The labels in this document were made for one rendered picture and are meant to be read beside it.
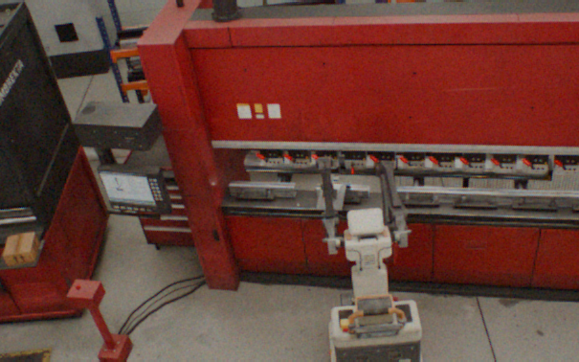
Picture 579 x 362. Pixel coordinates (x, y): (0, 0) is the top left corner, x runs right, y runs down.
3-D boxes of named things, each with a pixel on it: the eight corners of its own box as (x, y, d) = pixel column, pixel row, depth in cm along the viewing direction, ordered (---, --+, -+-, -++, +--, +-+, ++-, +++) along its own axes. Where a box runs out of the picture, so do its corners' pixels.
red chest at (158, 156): (150, 255, 588) (119, 169, 525) (167, 216, 626) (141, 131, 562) (203, 258, 577) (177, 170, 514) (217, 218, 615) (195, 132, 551)
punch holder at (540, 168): (523, 173, 437) (525, 154, 426) (522, 166, 443) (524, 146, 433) (545, 174, 434) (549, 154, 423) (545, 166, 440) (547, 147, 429)
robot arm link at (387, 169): (379, 157, 430) (393, 156, 431) (374, 168, 441) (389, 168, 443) (392, 217, 407) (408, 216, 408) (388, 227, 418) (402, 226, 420)
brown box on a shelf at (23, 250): (-5, 270, 454) (-12, 259, 446) (7, 244, 474) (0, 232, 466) (35, 267, 452) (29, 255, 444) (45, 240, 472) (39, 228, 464)
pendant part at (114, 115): (108, 220, 462) (69, 123, 408) (123, 197, 480) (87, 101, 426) (173, 227, 449) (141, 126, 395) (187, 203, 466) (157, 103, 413)
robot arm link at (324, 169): (315, 164, 397) (332, 163, 396) (315, 156, 410) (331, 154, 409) (322, 230, 414) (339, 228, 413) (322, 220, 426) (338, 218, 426)
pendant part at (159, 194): (111, 209, 450) (95, 169, 427) (119, 197, 458) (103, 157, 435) (170, 214, 438) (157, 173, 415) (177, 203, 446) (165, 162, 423)
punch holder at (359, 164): (345, 169, 463) (344, 150, 453) (346, 161, 469) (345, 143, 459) (367, 169, 460) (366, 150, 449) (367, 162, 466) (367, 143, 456)
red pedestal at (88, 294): (99, 368, 500) (61, 298, 447) (110, 341, 518) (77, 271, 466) (122, 371, 495) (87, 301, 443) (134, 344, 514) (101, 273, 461)
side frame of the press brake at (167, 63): (208, 289, 548) (135, 44, 402) (233, 219, 611) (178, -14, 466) (236, 291, 543) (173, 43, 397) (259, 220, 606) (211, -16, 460)
